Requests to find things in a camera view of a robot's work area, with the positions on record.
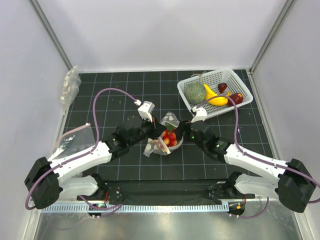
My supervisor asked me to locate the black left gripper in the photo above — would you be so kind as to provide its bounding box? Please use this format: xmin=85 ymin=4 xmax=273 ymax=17
xmin=128 ymin=113 xmax=167 ymax=147

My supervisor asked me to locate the red lychee cluster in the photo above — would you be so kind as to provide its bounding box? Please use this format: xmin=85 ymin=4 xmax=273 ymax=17
xmin=162 ymin=129 xmax=178 ymax=147

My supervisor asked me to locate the clear dotted zip bag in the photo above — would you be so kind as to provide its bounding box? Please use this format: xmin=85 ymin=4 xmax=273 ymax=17
xmin=143 ymin=111 xmax=184 ymax=157

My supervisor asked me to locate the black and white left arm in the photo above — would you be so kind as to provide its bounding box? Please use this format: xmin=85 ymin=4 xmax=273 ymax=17
xmin=24 ymin=119 xmax=166 ymax=210

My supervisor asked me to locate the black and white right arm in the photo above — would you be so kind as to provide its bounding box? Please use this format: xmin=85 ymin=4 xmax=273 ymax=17
xmin=174 ymin=121 xmax=317 ymax=213

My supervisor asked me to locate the clear bag of snacks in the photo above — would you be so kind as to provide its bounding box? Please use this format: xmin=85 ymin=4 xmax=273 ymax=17
xmin=60 ymin=65 xmax=82 ymax=115

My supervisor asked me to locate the green netted melon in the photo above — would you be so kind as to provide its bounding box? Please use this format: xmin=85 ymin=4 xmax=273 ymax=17
xmin=184 ymin=82 xmax=207 ymax=105

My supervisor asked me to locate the yellow banana bunch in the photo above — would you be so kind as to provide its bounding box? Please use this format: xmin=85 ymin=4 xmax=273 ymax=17
xmin=203 ymin=84 xmax=228 ymax=107

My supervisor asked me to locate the small dark red fruit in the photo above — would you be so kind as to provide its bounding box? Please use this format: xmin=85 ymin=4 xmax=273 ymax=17
xmin=217 ymin=82 xmax=228 ymax=94

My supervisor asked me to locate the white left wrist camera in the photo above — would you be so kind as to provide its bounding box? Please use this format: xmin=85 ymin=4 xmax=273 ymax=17
xmin=134 ymin=99 xmax=155 ymax=123

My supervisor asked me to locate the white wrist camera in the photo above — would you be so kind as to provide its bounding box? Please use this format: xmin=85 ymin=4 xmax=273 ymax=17
xmin=134 ymin=99 xmax=155 ymax=123
xmin=190 ymin=106 xmax=207 ymax=123

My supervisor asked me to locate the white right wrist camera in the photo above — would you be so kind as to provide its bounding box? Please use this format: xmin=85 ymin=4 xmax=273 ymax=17
xmin=190 ymin=106 xmax=207 ymax=123

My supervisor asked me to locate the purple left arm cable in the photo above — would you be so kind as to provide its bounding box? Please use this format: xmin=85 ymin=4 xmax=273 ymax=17
xmin=24 ymin=87 xmax=142 ymax=210

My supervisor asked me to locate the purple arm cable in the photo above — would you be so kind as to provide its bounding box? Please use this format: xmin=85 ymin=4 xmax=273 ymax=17
xmin=24 ymin=87 xmax=142 ymax=210
xmin=196 ymin=97 xmax=320 ymax=204

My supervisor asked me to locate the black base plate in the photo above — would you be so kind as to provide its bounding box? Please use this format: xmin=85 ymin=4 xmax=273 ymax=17
xmin=81 ymin=179 xmax=255 ymax=206

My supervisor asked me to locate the white slotted cable duct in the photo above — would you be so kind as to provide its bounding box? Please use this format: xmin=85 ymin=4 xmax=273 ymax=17
xmin=42 ymin=202 xmax=229 ymax=214

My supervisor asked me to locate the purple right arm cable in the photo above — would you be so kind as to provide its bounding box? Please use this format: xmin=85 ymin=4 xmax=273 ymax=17
xmin=196 ymin=97 xmax=320 ymax=204

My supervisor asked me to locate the aluminium corner post right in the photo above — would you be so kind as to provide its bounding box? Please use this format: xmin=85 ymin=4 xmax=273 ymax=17
xmin=249 ymin=0 xmax=296 ymax=74

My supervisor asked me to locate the aluminium corner post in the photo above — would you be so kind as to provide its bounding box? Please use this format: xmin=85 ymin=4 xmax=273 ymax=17
xmin=28 ymin=0 xmax=73 ymax=70
xmin=249 ymin=0 xmax=296 ymax=74

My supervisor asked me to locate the aluminium corner post left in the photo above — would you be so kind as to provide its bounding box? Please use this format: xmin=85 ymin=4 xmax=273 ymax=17
xmin=28 ymin=0 xmax=73 ymax=70

